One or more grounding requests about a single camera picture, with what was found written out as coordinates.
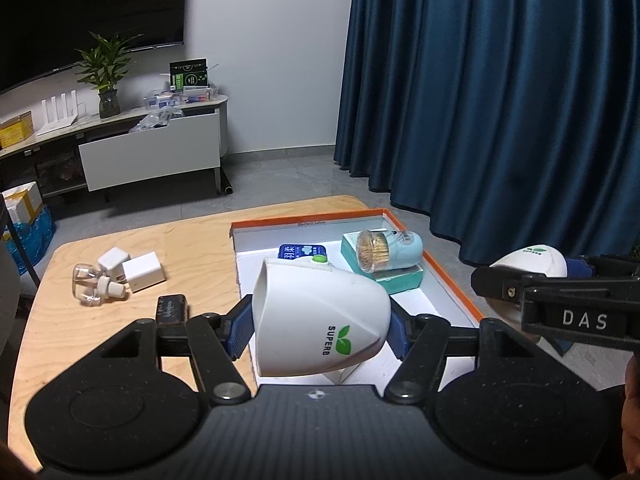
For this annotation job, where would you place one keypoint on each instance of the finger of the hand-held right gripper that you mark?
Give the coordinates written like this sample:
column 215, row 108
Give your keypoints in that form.
column 580, row 266
column 500, row 285

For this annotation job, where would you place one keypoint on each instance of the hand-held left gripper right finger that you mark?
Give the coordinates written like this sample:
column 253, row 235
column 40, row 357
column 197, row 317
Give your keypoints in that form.
column 400, row 332

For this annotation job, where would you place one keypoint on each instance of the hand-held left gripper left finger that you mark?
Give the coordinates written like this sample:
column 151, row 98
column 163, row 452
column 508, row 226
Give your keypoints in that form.
column 242, row 327

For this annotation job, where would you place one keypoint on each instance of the white SUPERB cup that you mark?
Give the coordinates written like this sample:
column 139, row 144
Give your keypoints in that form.
column 530, row 260
column 310, row 320

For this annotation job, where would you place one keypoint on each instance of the teal cardboard box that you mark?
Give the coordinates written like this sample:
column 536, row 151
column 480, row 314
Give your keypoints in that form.
column 400, row 280

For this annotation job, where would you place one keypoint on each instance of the white adapter package box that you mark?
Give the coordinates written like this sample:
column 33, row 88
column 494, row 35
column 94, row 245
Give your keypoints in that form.
column 342, row 376

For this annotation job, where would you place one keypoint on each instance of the black power adapter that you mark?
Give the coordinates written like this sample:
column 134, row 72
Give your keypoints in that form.
column 172, row 310

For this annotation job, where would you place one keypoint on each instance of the orange rimmed white box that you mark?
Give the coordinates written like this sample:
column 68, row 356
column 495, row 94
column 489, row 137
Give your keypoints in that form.
column 250, row 255

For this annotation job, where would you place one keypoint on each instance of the light blue toothpick holder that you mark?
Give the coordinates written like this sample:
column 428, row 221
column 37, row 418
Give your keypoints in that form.
column 387, row 252

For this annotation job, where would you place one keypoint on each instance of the blue tissue pack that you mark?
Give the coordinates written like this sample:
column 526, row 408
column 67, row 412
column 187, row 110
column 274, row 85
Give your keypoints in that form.
column 300, row 252

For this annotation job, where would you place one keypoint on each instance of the white charger cube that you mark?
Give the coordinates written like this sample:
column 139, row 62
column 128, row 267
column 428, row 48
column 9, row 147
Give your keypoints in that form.
column 112, row 261
column 142, row 272

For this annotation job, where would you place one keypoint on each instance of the person's right hand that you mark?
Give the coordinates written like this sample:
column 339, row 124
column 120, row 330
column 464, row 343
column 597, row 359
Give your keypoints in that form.
column 632, row 410

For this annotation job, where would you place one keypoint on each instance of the blue curtain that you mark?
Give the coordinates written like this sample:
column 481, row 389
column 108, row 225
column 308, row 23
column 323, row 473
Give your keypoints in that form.
column 500, row 110

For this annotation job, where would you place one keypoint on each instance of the white open drawer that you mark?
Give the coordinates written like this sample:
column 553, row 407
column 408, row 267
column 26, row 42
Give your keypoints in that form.
column 150, row 155

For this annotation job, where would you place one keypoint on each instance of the clear plastic bags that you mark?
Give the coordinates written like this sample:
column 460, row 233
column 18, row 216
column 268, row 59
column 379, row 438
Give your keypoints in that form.
column 157, row 121

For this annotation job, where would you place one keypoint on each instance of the blue wrapped bottle pack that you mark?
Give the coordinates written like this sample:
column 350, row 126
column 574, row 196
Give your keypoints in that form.
column 30, row 240

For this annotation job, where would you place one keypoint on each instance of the pile of small packets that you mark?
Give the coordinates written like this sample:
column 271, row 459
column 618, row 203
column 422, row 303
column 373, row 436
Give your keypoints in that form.
column 180, row 99

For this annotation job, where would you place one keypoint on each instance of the white taped cardboard box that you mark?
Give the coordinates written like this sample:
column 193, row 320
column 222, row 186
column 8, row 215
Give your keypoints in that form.
column 22, row 202

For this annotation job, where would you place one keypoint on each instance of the television cabinet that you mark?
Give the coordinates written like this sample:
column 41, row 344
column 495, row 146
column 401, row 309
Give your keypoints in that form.
column 50, row 160

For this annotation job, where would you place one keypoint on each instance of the green and black box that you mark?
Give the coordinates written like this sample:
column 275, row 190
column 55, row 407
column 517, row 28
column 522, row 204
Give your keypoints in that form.
column 189, row 75

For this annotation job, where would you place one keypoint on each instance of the white router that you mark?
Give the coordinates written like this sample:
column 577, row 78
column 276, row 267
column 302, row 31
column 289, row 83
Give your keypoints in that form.
column 57, row 117

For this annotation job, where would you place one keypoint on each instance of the potted plant dark vase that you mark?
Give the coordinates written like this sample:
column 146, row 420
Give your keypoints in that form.
column 107, row 80

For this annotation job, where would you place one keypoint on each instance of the yellow cardboard box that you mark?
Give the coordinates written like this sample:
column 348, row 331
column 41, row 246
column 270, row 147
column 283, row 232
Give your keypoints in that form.
column 17, row 132

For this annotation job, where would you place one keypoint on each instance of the large black television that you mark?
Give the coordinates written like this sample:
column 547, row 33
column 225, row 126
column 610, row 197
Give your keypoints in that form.
column 75, row 10

